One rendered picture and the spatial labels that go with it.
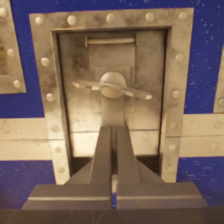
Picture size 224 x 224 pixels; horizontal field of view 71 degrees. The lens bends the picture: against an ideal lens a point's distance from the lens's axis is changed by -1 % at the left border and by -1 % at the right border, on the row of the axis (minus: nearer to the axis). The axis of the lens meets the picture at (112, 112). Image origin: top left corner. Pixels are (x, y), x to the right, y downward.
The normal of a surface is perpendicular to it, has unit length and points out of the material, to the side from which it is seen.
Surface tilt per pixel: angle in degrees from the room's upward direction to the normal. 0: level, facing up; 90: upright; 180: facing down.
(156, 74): 90
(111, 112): 90
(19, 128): 90
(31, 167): 90
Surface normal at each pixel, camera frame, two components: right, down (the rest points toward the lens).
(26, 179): -0.01, 0.30
